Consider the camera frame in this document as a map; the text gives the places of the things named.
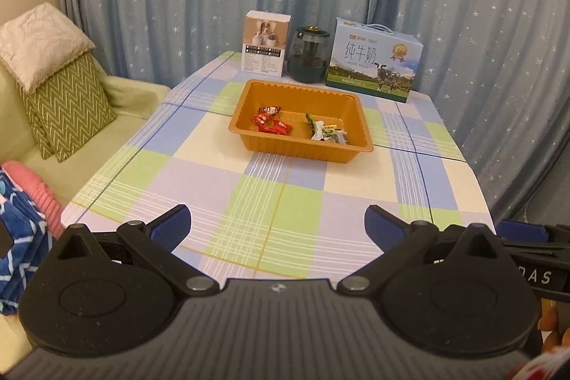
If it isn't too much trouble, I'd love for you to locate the clear brown biscuit packet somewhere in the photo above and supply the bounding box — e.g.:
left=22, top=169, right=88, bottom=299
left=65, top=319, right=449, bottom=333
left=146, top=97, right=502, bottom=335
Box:
left=331, top=128, right=348, bottom=145

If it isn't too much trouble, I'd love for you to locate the yellow snack packet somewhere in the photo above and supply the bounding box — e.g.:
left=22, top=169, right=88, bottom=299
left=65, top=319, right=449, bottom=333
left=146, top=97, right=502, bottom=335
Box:
left=322, top=124, right=339, bottom=140

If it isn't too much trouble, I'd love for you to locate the green white candy packet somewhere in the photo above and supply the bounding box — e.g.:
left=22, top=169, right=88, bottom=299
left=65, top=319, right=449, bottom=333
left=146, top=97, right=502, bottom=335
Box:
left=305, top=113, right=327, bottom=141

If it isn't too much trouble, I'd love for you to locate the large red snack packet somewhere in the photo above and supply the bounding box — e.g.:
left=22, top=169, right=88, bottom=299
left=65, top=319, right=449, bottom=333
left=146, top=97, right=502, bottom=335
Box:
left=258, top=119, right=292, bottom=136

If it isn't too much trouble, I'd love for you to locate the dark red candy packet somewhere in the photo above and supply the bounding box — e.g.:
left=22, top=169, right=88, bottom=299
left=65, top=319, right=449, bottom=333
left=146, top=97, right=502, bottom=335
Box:
left=259, top=106, right=280, bottom=116

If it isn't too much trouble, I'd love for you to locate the small red candy packet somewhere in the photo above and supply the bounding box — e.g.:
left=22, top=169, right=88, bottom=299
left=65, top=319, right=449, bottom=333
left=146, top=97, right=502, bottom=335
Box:
left=252, top=114, right=273, bottom=127

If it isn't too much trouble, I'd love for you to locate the person's right hand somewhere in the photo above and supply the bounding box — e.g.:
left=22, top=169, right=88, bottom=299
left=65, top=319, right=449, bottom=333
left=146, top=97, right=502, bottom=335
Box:
left=537, top=306, right=570, bottom=352

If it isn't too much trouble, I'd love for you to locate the blue patterned blanket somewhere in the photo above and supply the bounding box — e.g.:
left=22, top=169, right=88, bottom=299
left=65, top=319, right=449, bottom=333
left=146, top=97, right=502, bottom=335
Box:
left=1, top=170, right=55, bottom=316

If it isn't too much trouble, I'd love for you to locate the pink cloth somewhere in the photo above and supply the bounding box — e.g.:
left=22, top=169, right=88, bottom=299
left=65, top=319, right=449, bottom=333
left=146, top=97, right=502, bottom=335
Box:
left=2, top=160, right=65, bottom=239

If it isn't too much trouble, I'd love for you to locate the green chevron pillow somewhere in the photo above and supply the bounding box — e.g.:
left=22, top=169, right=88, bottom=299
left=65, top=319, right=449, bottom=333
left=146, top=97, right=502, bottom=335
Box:
left=17, top=53, right=116, bottom=162

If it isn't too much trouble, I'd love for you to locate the blue milk carton box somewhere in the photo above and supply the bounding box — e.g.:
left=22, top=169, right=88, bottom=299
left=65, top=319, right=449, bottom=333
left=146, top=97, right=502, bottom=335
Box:
left=326, top=18, right=423, bottom=102

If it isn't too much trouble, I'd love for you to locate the orange plastic tray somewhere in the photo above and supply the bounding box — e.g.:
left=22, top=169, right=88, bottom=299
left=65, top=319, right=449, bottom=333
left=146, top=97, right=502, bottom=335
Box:
left=229, top=80, right=373, bottom=163

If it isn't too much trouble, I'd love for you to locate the beige quilted pillow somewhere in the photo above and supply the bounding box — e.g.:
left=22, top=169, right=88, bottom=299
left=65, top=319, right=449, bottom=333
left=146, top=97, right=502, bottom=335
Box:
left=0, top=3, right=95, bottom=94

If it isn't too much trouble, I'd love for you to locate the dark green glass humidifier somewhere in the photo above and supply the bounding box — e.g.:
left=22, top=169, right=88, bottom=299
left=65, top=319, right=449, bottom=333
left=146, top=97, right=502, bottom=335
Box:
left=287, top=26, right=330, bottom=84

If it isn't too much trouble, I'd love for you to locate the white humidifier box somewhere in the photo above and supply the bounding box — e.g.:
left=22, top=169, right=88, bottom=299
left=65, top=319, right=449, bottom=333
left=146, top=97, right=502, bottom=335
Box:
left=240, top=11, right=291, bottom=77

